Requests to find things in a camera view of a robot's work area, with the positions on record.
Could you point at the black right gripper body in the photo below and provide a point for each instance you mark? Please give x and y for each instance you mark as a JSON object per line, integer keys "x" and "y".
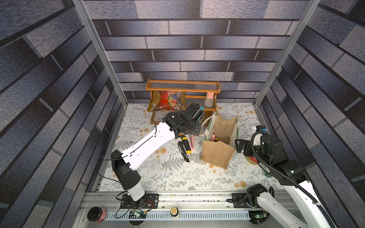
{"x": 244, "y": 146}

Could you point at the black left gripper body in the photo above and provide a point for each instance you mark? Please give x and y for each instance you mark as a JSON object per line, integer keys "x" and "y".
{"x": 194, "y": 128}

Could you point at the pink snap-off cutter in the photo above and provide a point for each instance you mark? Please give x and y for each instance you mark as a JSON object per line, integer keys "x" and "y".
{"x": 191, "y": 140}

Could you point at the orange handled utility knife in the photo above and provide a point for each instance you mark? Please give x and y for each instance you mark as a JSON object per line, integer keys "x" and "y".
{"x": 186, "y": 144}

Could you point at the black yellow box cutter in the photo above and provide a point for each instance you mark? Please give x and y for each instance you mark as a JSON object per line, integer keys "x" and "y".
{"x": 183, "y": 151}

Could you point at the green jute Christmas bag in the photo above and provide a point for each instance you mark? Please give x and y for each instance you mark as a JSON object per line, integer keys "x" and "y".
{"x": 227, "y": 131}

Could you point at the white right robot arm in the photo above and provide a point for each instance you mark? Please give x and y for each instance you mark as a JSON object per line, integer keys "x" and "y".
{"x": 269, "y": 153}

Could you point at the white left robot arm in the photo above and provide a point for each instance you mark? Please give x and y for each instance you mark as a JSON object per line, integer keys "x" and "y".
{"x": 173, "y": 125}

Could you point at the red tape roll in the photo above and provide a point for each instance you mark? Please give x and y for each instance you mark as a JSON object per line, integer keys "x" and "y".
{"x": 251, "y": 160}

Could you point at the red gold snack bag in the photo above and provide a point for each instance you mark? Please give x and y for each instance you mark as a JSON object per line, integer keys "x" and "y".
{"x": 166, "y": 100}

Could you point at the wooden two-tier shelf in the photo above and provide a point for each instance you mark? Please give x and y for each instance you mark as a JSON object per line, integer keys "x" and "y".
{"x": 195, "y": 91}

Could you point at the small pink-capped bottle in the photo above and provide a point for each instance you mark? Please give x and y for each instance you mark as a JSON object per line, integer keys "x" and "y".
{"x": 209, "y": 99}

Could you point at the floral table mat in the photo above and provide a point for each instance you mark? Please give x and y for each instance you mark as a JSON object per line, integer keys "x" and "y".
{"x": 166, "y": 170}

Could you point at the black red emergency button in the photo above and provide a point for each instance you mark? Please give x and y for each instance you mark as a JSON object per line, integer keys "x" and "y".
{"x": 96, "y": 214}

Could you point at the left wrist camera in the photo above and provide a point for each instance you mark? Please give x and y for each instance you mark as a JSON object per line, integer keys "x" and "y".
{"x": 194, "y": 111}

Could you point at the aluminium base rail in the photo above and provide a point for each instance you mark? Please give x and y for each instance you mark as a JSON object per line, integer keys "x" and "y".
{"x": 192, "y": 206}

